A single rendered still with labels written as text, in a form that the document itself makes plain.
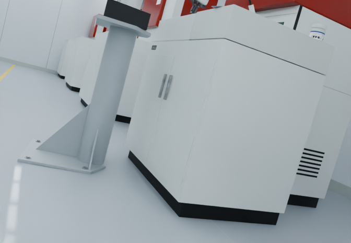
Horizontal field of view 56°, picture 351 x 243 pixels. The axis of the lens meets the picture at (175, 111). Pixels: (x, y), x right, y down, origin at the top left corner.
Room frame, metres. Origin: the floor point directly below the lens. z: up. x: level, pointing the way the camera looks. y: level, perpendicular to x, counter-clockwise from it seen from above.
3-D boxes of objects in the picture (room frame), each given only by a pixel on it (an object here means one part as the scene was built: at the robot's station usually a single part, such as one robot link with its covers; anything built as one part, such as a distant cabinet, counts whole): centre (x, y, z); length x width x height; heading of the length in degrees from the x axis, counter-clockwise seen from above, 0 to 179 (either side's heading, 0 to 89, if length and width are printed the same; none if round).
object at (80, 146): (1.88, 0.51, 0.41); 0.51 x 0.44 x 0.82; 106
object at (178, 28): (2.00, 0.10, 0.89); 0.55 x 0.09 x 0.14; 25
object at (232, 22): (1.71, -0.33, 0.89); 0.62 x 0.35 x 0.14; 115
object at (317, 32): (1.72, -0.59, 1.01); 0.07 x 0.07 x 0.10
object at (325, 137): (2.51, -0.69, 0.41); 0.82 x 0.70 x 0.82; 25
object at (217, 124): (1.98, -0.19, 0.41); 0.96 x 0.64 x 0.82; 25
